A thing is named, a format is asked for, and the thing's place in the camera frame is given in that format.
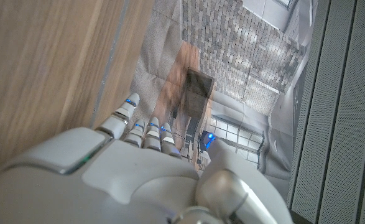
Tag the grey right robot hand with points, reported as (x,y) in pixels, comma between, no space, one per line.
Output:
(107,186)

